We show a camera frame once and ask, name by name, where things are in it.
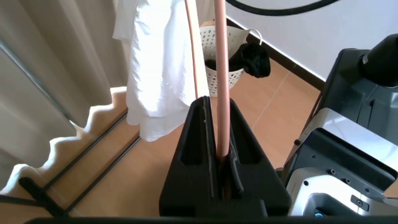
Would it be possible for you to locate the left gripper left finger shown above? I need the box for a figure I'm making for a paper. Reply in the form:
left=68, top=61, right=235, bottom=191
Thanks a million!
left=159, top=95, right=219, bottom=218

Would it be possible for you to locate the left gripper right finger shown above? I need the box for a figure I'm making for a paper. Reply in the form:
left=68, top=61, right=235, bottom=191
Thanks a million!
left=229, top=98, right=292, bottom=218

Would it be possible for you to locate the pink clothes hanger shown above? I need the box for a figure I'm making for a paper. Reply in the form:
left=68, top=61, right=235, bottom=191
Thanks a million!
left=184, top=0, right=233, bottom=200

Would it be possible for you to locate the white printed t-shirt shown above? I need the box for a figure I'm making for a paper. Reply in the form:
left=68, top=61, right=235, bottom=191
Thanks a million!
left=112, top=0, right=210, bottom=142

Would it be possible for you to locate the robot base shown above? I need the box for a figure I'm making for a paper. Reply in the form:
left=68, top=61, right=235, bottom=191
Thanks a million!
left=281, top=33, right=398, bottom=218

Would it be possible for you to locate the white laundry basket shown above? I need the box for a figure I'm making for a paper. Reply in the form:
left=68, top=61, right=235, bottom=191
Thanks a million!
left=199, top=21, right=264, bottom=97

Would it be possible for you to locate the black garment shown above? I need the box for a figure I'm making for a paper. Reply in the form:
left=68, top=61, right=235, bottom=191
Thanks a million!
left=204, top=42, right=271, bottom=79

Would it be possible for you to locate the black cable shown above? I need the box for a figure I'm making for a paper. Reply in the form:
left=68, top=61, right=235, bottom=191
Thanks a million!
left=225, top=0, right=340, bottom=17

